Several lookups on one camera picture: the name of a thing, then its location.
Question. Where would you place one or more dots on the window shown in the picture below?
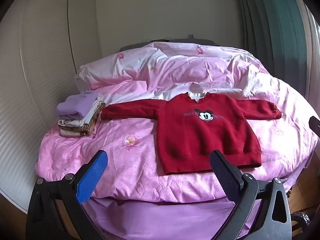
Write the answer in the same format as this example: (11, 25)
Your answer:
(315, 62)

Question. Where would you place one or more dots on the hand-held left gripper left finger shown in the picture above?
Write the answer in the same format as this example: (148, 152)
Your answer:
(92, 177)

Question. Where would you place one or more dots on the green curtain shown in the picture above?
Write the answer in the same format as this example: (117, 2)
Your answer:
(270, 30)

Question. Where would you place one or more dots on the folded purple garment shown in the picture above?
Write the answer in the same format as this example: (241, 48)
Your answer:
(75, 105)

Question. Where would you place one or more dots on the black ribbed wheel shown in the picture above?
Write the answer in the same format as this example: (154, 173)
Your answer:
(302, 220)

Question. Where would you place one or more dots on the white slatted wardrobe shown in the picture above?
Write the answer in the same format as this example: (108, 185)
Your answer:
(45, 67)

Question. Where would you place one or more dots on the folded cream knit garment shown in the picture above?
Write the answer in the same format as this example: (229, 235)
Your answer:
(71, 132)

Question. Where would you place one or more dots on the dark grey headboard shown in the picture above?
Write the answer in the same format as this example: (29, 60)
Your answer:
(200, 41)

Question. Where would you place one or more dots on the pink floral duvet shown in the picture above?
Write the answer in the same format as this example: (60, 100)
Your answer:
(140, 170)

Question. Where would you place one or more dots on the red cartoon mouse sweater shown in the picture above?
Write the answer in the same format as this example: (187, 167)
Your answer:
(205, 140)

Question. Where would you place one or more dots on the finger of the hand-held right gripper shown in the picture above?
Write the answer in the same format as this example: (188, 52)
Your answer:
(315, 126)

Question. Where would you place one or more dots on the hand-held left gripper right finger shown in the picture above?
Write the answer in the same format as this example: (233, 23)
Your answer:
(225, 177)

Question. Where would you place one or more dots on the pale pink floral pillow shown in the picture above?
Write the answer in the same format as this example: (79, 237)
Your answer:
(105, 72)

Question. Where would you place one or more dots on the folded white patterned garment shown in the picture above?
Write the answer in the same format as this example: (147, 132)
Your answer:
(75, 123)

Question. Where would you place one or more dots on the purple bed sheet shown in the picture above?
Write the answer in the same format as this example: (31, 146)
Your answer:
(160, 220)

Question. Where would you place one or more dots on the folded brown striped garment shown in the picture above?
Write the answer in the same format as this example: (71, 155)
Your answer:
(92, 125)

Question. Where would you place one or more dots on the white collared shirt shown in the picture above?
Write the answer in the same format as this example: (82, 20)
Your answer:
(197, 90)

